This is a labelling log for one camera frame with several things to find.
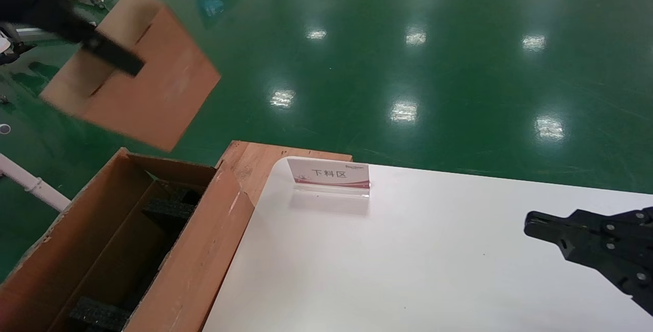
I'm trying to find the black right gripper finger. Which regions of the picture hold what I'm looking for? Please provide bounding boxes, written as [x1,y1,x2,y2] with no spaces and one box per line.
[559,242,653,316]
[524,208,653,252]

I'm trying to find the grey metal stand leg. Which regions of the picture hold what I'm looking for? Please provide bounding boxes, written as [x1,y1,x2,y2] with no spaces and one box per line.
[10,21,97,43]

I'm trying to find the small cardboard box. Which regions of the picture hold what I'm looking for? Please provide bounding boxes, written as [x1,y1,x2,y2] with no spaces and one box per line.
[40,0,221,152]

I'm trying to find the clear acrylic sign holder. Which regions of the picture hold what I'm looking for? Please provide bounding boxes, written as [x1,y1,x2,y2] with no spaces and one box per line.
[287,157,371,199]

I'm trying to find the black foam block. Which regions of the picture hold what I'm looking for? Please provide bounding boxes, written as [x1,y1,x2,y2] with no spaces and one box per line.
[69,296,131,332]
[142,188,202,226]

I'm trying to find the large cardboard box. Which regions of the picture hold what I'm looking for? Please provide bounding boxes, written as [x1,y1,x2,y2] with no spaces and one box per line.
[0,147,256,332]

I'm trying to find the white pipe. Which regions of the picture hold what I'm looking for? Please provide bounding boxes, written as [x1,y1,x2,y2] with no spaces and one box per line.
[0,154,70,213]

